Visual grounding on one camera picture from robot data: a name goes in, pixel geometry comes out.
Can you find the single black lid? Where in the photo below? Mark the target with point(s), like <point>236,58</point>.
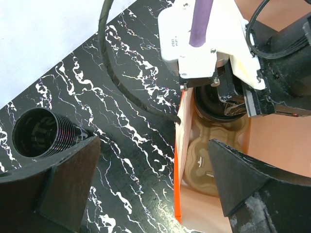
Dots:
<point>209,107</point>

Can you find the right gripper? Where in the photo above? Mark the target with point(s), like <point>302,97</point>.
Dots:
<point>287,79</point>

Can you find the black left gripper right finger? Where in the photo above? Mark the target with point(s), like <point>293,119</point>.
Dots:
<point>257,197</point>

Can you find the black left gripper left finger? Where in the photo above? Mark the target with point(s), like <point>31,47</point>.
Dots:
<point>49,196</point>

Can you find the brown pulp cup carrier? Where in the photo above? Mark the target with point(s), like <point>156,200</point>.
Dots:
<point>198,171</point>

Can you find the orange paper bag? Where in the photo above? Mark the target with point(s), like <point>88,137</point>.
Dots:
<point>245,70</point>

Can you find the stack of black cups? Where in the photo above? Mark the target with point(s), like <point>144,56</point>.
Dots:
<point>40,133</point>

